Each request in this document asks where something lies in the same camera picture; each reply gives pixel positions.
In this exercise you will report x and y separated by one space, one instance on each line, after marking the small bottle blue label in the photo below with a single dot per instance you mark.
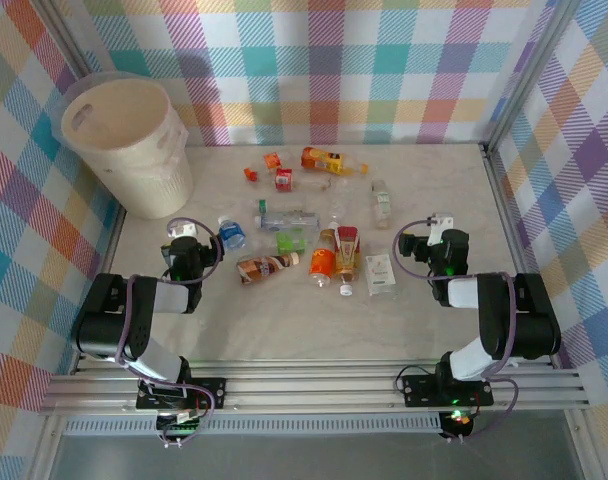
232 235

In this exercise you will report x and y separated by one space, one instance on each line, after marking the white carton box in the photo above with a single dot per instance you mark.
380 274

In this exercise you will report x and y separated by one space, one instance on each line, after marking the brown coffee drink bottle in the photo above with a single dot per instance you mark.
264 267

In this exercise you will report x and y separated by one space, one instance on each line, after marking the slim clear bottle pale label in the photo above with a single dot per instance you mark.
381 202

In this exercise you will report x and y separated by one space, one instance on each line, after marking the red gold tea bottle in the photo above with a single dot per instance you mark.
346 250

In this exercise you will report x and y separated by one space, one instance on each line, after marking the clear bottle bright green label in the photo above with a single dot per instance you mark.
289 242

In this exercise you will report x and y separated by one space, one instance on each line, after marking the orange vitamin drink bottle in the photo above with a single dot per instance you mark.
321 262

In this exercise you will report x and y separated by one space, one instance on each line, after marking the cream plastic bin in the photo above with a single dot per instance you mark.
154 165

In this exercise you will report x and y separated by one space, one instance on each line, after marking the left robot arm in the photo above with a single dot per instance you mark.
109 325

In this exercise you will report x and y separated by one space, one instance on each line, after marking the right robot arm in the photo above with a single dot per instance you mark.
529 320

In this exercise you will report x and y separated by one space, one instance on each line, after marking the small clear bottle green band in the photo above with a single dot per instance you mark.
263 205

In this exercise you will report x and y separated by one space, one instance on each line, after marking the clear water bottle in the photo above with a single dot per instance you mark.
289 220

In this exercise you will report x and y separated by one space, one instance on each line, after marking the small orange packet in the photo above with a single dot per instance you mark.
272 161

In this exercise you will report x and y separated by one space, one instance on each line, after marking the orange juice bottle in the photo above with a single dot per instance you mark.
324 160

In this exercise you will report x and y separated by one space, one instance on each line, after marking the wide aluminium mounting beam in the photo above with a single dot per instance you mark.
309 390

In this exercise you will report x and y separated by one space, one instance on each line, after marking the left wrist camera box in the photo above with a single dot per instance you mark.
184 230

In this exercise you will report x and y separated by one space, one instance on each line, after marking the aluminium table edge rail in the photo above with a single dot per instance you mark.
506 210
115 240

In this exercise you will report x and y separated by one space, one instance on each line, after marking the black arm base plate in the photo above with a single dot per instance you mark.
419 390
211 392

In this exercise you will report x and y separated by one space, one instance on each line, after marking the aluminium frame post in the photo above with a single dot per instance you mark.
73 35
526 75

